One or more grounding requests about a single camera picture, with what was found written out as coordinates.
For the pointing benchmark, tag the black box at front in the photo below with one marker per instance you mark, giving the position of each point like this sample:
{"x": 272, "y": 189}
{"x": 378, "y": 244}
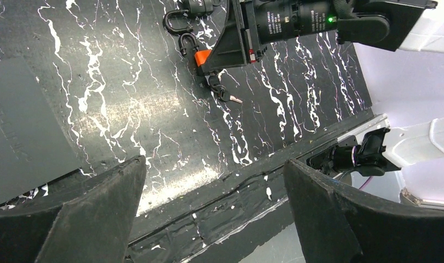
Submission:
{"x": 33, "y": 147}

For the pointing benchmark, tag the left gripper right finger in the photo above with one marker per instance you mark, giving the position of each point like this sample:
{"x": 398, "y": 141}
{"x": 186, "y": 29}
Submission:
{"x": 338, "y": 223}

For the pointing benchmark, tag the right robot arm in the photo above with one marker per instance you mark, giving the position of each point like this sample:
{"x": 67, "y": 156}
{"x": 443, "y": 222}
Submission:
{"x": 387, "y": 25}

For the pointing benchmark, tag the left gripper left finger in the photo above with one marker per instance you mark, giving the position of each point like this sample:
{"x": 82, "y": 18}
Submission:
{"x": 90, "y": 221}

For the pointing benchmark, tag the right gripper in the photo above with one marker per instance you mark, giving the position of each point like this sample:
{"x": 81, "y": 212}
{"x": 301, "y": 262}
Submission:
{"x": 239, "y": 43}

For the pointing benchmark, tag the orange and black padlock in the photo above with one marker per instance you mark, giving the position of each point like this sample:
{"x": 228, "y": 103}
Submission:
{"x": 187, "y": 41}

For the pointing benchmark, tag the key bunch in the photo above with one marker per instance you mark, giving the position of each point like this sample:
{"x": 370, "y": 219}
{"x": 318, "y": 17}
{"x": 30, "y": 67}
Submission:
{"x": 222, "y": 93}

